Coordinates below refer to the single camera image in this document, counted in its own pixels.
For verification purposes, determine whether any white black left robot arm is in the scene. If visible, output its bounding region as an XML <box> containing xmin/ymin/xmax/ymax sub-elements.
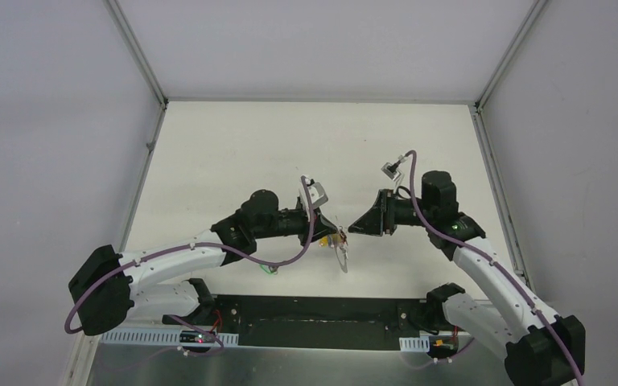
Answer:
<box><xmin>64</xmin><ymin>190</ymin><xmax>338</xmax><ymax>336</ymax></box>

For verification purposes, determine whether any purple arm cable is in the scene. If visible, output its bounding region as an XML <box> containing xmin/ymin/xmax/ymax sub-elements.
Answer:
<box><xmin>398</xmin><ymin>150</ymin><xmax>587</xmax><ymax>386</ymax></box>
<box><xmin>64</xmin><ymin>175</ymin><xmax>318</xmax><ymax>335</ymax></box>

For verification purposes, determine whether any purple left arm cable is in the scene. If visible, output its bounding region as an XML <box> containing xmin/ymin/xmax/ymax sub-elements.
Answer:
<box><xmin>64</xmin><ymin>175</ymin><xmax>318</xmax><ymax>335</ymax></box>

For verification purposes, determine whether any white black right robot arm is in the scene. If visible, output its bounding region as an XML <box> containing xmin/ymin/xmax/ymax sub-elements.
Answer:
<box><xmin>348</xmin><ymin>170</ymin><xmax>586</xmax><ymax>385</ymax></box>

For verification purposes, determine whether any white slotted cable duct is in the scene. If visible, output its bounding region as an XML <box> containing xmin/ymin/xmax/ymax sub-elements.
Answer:
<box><xmin>398</xmin><ymin>336</ymin><xmax>431</xmax><ymax>353</ymax></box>
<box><xmin>100</xmin><ymin>327</ymin><xmax>239</xmax><ymax>347</ymax></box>

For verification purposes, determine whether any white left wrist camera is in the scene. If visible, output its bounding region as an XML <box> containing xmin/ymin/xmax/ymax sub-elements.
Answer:
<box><xmin>299</xmin><ymin>175</ymin><xmax>329</xmax><ymax>212</ymax></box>

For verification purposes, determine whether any green tag key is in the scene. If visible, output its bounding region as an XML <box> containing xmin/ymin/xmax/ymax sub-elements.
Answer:
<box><xmin>259</xmin><ymin>265</ymin><xmax>278</xmax><ymax>275</ymax></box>

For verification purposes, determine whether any white slotted cable duct right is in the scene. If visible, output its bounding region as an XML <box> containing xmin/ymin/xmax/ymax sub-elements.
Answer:
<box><xmin>398</xmin><ymin>336</ymin><xmax>431</xmax><ymax>353</ymax></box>

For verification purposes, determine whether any aluminium frame rail left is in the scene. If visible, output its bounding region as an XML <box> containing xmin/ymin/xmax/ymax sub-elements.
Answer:
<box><xmin>104</xmin><ymin>1</ymin><xmax>167</xmax><ymax>250</ymax></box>

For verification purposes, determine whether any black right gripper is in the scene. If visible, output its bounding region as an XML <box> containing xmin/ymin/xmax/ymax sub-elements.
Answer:
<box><xmin>348</xmin><ymin>189</ymin><xmax>435</xmax><ymax>236</ymax></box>

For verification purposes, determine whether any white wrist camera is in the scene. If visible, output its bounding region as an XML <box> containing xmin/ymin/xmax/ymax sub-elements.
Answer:
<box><xmin>381</xmin><ymin>161</ymin><xmax>402</xmax><ymax>184</ymax></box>
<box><xmin>299</xmin><ymin>175</ymin><xmax>329</xmax><ymax>212</ymax></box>

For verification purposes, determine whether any aluminium frame rail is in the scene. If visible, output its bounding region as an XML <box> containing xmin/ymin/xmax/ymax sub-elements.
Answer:
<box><xmin>104</xmin><ymin>1</ymin><xmax>167</xmax><ymax>250</ymax></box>
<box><xmin>468</xmin><ymin>0</ymin><xmax>550</xmax><ymax>289</ymax></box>

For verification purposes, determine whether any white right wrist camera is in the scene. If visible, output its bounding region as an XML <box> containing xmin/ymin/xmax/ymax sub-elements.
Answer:
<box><xmin>381</xmin><ymin>161</ymin><xmax>402</xmax><ymax>184</ymax></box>

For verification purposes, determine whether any aluminium frame rail right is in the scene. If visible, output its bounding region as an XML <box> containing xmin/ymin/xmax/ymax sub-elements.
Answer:
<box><xmin>468</xmin><ymin>0</ymin><xmax>550</xmax><ymax>289</ymax></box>

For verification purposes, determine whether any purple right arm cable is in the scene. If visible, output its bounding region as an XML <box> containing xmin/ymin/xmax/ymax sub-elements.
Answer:
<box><xmin>398</xmin><ymin>150</ymin><xmax>587</xmax><ymax>386</ymax></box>

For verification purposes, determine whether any white slotted cable duct left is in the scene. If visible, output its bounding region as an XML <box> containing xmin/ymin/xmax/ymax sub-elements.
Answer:
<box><xmin>100</xmin><ymin>327</ymin><xmax>239</xmax><ymax>347</ymax></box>

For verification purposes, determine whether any yellow tag key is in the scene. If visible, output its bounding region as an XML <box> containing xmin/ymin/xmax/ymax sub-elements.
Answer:
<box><xmin>319</xmin><ymin>237</ymin><xmax>332</xmax><ymax>248</ymax></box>

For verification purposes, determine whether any black robot base mount plate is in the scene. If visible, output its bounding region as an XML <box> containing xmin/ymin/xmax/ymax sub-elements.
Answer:
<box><xmin>182</xmin><ymin>295</ymin><xmax>462</xmax><ymax>351</ymax></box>

